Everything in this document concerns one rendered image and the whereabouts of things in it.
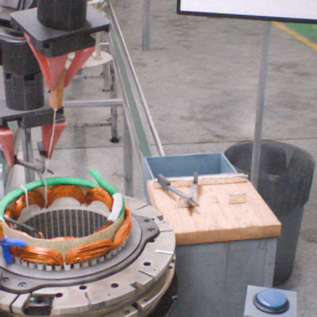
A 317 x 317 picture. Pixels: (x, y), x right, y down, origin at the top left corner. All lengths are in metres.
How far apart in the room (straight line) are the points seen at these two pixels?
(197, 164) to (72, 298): 0.56
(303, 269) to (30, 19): 2.28
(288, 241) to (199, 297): 1.57
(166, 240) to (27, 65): 0.32
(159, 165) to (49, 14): 0.59
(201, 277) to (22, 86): 0.42
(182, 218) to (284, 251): 1.64
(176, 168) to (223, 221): 0.28
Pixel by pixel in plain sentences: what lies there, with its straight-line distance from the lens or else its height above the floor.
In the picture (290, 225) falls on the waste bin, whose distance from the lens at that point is 2.53.
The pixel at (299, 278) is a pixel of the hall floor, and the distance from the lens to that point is 2.77.
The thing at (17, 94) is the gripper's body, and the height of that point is 1.29.
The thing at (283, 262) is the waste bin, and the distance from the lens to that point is 2.63.
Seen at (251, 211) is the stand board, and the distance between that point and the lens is 1.01.
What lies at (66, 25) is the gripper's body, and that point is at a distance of 0.70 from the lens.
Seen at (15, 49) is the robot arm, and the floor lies 1.35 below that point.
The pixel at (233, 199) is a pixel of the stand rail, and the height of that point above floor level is 1.07.
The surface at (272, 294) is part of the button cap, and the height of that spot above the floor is 1.04.
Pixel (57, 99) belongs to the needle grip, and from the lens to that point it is 0.78.
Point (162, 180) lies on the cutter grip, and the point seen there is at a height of 1.09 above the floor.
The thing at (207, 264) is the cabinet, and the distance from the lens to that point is 0.99.
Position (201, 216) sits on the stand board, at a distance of 0.99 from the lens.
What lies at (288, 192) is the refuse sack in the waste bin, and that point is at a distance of 2.41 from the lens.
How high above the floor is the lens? 1.54
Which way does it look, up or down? 24 degrees down
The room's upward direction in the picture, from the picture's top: 1 degrees clockwise
